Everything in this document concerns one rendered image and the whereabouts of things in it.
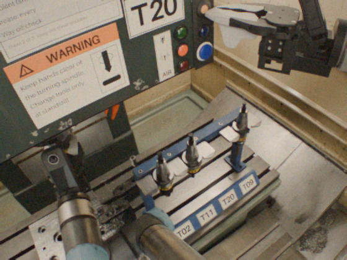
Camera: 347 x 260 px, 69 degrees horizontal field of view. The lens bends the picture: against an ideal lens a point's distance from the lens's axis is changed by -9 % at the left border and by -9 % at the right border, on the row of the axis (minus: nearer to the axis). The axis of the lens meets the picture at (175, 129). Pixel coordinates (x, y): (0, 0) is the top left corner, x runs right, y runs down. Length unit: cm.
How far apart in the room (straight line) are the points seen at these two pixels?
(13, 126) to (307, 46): 44
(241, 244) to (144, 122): 109
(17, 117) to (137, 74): 19
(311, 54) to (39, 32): 38
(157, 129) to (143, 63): 145
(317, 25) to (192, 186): 91
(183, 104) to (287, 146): 88
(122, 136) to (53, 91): 109
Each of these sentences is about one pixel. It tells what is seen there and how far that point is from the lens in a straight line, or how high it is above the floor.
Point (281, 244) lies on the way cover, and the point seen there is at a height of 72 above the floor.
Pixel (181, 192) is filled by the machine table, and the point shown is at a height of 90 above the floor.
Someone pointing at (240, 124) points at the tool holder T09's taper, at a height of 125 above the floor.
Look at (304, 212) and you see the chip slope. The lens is 139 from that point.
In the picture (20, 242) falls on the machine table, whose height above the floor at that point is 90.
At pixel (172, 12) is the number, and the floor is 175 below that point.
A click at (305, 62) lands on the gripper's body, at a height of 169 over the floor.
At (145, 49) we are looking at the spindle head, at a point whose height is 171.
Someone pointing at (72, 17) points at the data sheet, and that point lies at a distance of 37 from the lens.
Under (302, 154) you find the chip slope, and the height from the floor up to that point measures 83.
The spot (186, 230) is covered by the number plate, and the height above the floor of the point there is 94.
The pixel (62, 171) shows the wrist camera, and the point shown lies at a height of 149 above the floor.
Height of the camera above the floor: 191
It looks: 46 degrees down
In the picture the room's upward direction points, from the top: 7 degrees counter-clockwise
